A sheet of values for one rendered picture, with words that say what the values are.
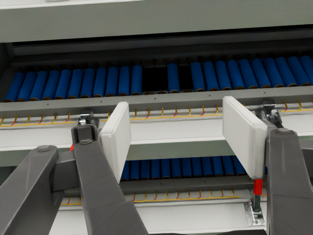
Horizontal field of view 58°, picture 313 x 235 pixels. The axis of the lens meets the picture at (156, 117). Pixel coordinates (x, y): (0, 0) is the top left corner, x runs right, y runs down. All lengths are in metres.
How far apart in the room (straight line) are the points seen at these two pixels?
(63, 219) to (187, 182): 0.24
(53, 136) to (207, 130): 0.23
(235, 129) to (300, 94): 0.30
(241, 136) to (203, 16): 0.22
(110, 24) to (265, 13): 0.18
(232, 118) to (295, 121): 0.28
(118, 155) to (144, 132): 0.27
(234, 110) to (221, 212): 0.39
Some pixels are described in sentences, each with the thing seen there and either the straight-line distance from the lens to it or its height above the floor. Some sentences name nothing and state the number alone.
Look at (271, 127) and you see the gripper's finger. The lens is 0.17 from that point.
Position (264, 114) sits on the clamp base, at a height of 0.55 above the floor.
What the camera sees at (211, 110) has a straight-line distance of 0.44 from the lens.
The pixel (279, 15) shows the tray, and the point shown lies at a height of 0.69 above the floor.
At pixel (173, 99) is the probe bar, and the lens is 0.43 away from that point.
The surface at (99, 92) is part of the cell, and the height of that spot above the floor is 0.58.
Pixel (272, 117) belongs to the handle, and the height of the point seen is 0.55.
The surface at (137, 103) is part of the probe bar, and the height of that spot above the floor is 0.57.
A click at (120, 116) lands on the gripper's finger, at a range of 0.17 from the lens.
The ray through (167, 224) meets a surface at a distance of 0.54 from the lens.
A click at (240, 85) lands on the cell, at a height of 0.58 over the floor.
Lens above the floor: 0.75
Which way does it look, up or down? 28 degrees down
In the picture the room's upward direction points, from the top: 4 degrees counter-clockwise
